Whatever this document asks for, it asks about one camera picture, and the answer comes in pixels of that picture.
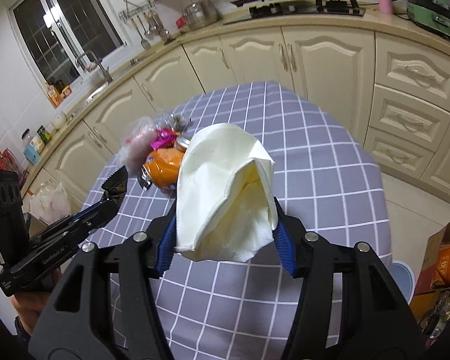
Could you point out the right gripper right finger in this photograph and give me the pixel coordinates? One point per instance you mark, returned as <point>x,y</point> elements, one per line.
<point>349,307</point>

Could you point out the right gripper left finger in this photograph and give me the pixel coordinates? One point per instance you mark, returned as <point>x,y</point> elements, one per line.
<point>77,321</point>

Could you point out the black spicy food packet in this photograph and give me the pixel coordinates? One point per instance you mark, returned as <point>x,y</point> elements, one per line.
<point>115,187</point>

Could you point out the crushed orange soda can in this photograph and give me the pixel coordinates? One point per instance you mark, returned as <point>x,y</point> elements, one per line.
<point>161,167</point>

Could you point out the white paper napkin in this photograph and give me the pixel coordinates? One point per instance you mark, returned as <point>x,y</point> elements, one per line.
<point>225,207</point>

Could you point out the cardboard trash box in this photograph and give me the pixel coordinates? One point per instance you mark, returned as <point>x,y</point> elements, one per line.
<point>430,303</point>

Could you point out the kitchen faucet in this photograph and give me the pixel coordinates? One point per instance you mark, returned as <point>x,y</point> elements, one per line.
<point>89,61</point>

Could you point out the cream kitchen base cabinets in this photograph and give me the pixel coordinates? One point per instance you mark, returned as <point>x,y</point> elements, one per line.
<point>382,77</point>

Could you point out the left human hand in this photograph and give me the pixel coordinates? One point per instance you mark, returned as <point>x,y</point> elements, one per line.
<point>29,306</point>

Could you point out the white plastic bag on floor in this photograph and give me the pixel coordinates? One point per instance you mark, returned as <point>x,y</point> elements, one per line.
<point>50,203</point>

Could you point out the purple checkered tablecloth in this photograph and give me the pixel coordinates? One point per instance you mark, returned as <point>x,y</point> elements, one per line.
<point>213,305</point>

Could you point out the clear pink plastic bag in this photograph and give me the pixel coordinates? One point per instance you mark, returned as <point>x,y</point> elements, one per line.
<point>136,143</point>

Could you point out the magenta foil wrapper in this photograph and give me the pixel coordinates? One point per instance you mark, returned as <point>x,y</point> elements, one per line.
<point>165,138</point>

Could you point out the dark window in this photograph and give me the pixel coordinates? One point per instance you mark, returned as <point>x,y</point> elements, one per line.
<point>56,32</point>

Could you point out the hanging utensil rack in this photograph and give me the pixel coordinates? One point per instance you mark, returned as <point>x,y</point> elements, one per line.
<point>145,19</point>

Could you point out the black gas stove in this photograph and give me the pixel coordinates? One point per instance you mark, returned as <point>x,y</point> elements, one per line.
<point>262,9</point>

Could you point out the steel pot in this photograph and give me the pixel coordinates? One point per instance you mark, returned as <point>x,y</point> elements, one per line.
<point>199,14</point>

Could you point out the green appliance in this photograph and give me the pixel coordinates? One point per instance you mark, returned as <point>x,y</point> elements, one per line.
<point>433,15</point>

